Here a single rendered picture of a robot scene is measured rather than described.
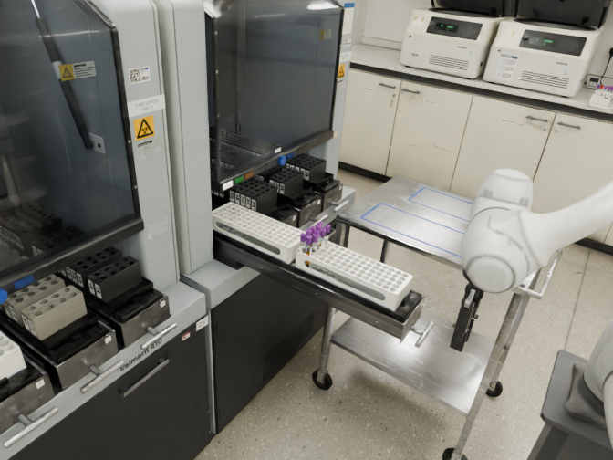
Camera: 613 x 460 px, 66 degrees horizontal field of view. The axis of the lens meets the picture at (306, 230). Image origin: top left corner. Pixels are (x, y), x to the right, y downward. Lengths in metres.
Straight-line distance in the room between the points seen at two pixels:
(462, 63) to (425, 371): 2.17
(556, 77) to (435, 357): 2.00
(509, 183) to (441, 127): 2.55
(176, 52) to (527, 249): 0.81
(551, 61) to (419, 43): 0.83
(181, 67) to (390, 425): 1.48
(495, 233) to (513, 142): 2.56
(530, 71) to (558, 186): 0.75
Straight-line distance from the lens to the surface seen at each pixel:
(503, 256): 0.80
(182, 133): 1.18
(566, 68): 3.27
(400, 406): 2.06
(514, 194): 0.95
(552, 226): 0.85
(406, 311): 1.18
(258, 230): 1.33
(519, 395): 2.29
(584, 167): 3.37
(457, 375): 1.84
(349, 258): 1.25
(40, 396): 1.11
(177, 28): 1.13
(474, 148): 3.45
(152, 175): 1.15
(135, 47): 1.06
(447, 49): 3.40
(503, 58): 3.32
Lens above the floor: 1.55
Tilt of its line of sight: 31 degrees down
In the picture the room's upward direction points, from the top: 5 degrees clockwise
